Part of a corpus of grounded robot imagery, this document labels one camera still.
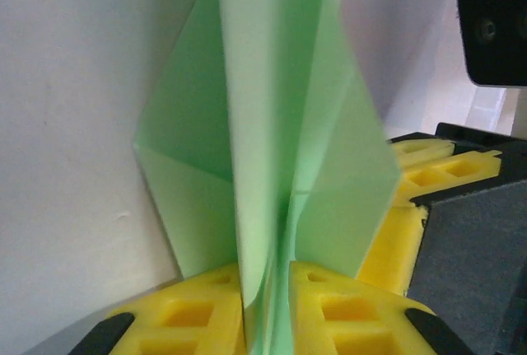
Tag pale pink table mat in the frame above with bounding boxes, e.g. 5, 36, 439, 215
0, 0, 522, 355

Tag green paper sheet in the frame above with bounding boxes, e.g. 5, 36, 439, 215
133, 0, 403, 355

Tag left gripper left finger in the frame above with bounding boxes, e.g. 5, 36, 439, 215
72, 263, 247, 355

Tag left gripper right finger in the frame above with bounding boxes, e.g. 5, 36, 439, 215
289, 261, 478, 355

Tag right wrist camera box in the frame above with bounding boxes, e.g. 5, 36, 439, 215
455, 0, 527, 89

